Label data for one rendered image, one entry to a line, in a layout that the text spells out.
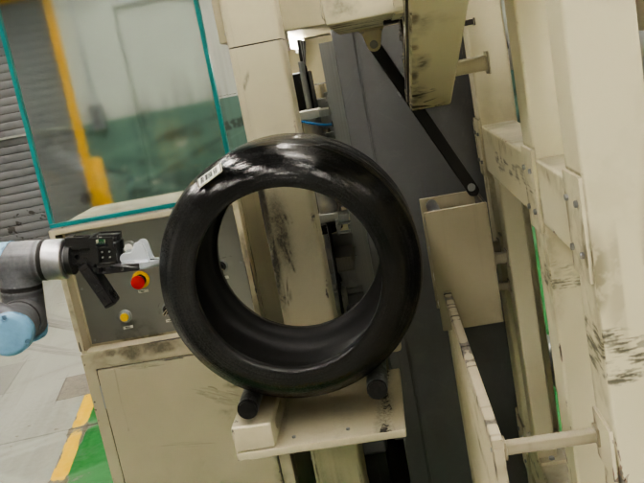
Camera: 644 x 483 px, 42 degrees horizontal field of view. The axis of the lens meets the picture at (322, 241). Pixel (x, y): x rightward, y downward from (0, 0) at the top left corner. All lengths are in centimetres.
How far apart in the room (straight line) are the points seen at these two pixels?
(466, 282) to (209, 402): 88
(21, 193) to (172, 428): 898
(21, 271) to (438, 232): 94
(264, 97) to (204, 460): 112
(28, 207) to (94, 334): 889
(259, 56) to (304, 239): 46
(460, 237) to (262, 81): 60
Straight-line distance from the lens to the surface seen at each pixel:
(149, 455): 263
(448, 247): 202
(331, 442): 184
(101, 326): 257
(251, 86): 205
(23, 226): 1144
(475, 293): 205
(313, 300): 212
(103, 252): 188
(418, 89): 179
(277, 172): 167
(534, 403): 219
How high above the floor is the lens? 158
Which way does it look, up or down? 12 degrees down
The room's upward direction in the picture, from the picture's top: 11 degrees counter-clockwise
